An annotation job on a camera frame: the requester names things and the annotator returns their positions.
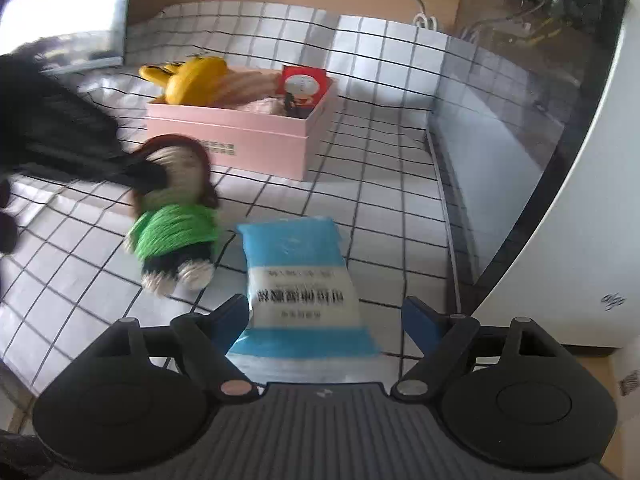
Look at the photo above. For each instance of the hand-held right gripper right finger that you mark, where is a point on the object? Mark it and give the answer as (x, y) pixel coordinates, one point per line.
(420, 322)

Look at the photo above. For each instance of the white labelled box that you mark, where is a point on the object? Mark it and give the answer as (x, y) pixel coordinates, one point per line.
(630, 385)

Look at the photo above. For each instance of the pink cardboard box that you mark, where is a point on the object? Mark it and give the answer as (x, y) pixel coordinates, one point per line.
(225, 135)

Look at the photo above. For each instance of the black monitor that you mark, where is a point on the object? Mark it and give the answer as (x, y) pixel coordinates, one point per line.
(65, 10)

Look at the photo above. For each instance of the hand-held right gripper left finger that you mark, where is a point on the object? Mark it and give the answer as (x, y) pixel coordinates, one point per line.
(231, 320)

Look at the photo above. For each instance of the knitted doll with green dress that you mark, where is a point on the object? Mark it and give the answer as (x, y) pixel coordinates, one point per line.
(172, 227)

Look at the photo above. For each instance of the yellow eared plush zip pouch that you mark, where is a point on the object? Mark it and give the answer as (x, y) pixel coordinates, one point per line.
(192, 82)

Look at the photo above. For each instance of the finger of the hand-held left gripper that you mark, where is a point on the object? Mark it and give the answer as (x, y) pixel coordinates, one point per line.
(145, 176)

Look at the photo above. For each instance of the white glass-sided computer case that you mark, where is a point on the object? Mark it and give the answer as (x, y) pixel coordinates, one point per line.
(575, 260)

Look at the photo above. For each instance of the blue white tissue packet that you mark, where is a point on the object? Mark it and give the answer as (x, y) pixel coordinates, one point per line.
(300, 280)

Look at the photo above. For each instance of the red white small box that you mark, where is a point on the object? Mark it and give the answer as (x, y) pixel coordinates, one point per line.
(302, 82)

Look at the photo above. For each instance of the pink white striped fluffy sock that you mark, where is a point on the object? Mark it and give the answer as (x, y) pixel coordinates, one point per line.
(247, 87)

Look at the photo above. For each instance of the white grid bedsheet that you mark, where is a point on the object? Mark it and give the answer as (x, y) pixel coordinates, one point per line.
(350, 160)

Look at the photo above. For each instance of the pale pink plush toy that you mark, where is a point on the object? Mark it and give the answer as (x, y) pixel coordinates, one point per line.
(260, 106)

